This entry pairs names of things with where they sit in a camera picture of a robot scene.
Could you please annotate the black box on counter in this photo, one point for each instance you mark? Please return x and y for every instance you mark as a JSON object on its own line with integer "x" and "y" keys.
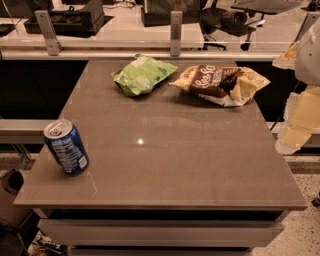
{"x": 83, "y": 22}

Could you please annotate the brown chip bag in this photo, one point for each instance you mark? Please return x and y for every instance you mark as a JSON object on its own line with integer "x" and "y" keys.
{"x": 225, "y": 86}

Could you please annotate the brown bin at left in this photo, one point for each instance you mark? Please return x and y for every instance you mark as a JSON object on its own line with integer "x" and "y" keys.
{"x": 11, "y": 217}

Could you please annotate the left metal rail bracket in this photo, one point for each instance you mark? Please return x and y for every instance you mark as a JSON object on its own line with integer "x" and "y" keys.
{"x": 45, "y": 24}

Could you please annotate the blue pepsi can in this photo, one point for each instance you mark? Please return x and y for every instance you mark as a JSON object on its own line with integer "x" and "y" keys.
{"x": 64, "y": 142}

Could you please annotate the black office chair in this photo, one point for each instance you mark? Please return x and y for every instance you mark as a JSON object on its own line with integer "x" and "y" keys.
{"x": 242, "y": 19}

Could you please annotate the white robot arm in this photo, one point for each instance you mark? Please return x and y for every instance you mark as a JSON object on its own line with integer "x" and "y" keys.
{"x": 302, "y": 110}

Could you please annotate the green chip bag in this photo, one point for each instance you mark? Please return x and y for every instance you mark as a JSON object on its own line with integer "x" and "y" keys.
{"x": 141, "y": 75}

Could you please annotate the metal rail bracket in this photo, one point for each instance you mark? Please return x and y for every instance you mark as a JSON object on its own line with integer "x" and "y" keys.
{"x": 175, "y": 33}
{"x": 45, "y": 24}

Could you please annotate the white cabinet drawer front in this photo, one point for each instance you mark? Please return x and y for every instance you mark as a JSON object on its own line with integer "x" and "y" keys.
{"x": 152, "y": 233}

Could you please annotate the dark box behind glass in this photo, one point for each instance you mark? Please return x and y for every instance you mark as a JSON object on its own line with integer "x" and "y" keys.
{"x": 158, "y": 12}

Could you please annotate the centre metal rail bracket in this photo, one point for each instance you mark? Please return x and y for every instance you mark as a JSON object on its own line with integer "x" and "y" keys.
{"x": 175, "y": 33}

